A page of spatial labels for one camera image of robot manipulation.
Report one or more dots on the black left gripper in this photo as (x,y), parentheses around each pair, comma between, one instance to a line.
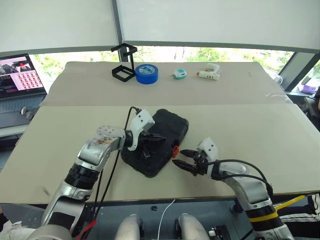
(145,143)

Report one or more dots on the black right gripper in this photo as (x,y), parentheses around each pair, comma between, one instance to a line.
(200,163)

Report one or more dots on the black plastic tool case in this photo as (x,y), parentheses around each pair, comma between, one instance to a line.
(172,125)

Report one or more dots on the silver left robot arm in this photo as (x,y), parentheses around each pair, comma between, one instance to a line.
(97,150)

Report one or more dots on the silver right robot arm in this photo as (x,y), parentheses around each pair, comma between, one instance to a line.
(252,190)

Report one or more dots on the small black floor object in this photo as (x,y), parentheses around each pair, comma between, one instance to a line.
(154,207)

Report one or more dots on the blue tape roll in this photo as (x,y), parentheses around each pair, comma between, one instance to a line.
(147,80)

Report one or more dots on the silver rounded robot leg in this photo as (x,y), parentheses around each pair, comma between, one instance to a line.
(192,228)
(130,228)

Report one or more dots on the teal white tape measure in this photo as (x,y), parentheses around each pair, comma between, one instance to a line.
(180,74)

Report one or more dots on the black floor device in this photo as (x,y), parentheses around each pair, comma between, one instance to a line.
(222,233)

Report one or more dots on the white glue gun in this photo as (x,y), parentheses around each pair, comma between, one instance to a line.
(208,75)

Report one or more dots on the bystander in striped black trousers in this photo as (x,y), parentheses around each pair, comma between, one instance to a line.
(300,216)

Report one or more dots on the eyeglasses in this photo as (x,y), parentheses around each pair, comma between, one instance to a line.
(29,115)

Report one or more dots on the white roller blind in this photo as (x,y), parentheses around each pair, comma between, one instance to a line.
(212,20)
(55,22)

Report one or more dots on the purple object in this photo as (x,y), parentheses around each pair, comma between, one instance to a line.
(310,89)

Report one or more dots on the open laptop computer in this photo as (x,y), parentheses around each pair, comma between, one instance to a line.
(22,77)

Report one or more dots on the white sneaker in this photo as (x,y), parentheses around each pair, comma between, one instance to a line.
(15,230)

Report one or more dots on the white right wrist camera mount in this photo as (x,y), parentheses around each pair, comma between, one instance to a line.
(208,147)

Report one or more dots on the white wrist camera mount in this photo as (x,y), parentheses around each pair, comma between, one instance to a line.
(208,147)
(142,120)

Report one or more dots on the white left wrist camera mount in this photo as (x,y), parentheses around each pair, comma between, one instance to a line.
(142,120)

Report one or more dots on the grey window frame post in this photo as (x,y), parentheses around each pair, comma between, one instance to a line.
(118,25)

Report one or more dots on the grey slanted window frame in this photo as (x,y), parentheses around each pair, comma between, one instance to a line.
(295,71)

